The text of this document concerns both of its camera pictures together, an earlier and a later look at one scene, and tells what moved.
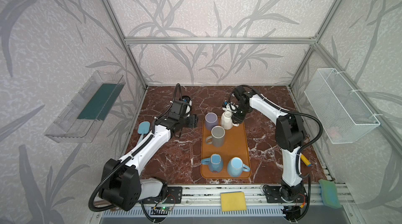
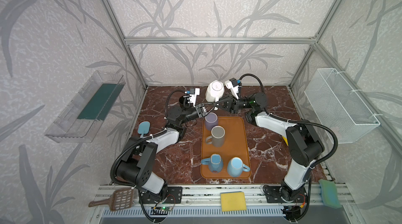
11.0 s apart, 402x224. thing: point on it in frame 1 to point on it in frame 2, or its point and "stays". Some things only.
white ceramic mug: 226,122 to 215,89
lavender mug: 211,120 stays
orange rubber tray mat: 235,145 stays
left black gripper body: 191,120 to 201,110
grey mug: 217,136 stays
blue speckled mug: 214,163 stays
